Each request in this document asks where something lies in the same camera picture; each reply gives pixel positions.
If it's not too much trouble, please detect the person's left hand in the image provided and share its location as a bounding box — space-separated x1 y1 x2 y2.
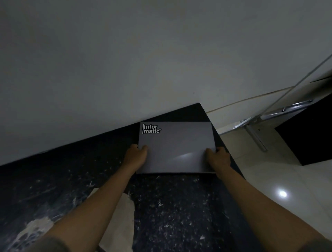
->
122 144 148 170

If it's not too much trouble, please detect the person's right hand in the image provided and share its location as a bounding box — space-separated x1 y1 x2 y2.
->
206 147 232 172

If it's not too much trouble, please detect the grey laptop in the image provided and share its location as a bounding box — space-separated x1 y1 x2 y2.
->
135 121 217 174

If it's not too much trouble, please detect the person's left forearm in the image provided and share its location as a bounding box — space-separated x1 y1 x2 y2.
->
25 162 137 252

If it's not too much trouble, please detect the person's right forearm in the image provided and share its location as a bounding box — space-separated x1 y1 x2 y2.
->
216 165 332 252

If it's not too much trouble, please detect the metal folding rack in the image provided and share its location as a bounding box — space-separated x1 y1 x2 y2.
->
219 53 332 152

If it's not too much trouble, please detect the white cloth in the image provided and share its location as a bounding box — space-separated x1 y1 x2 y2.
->
88 188 135 252

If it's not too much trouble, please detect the black cabinet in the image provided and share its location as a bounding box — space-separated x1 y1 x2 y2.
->
274 93 332 166

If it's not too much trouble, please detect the thin white cable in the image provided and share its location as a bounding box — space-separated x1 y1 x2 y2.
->
206 86 295 114

